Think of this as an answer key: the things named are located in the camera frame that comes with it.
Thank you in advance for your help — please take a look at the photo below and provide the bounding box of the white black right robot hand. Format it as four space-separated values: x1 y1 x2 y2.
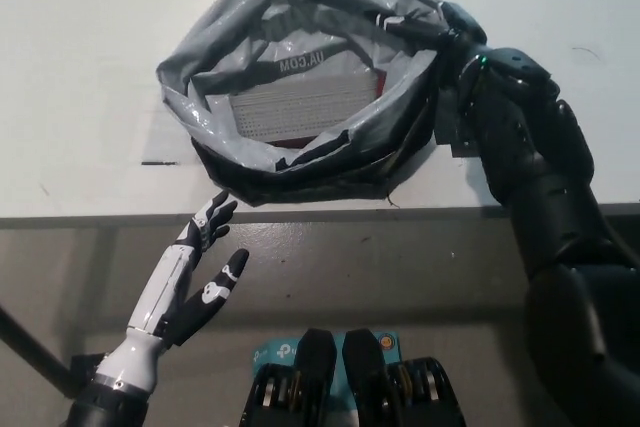
374 0 489 71

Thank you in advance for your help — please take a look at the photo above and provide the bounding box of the small grey perforated plastic basket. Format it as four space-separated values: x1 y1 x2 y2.
229 74 379 141

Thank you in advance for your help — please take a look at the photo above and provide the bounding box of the teal TP-Link box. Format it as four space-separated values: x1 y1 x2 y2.
251 330 401 406

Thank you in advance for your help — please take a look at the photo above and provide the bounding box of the grey black plastic bag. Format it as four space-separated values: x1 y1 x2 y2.
155 0 469 208

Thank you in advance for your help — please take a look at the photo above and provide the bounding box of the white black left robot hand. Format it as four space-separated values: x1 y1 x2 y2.
124 190 250 348

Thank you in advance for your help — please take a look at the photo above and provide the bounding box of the black table leg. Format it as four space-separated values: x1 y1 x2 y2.
0 304 76 398

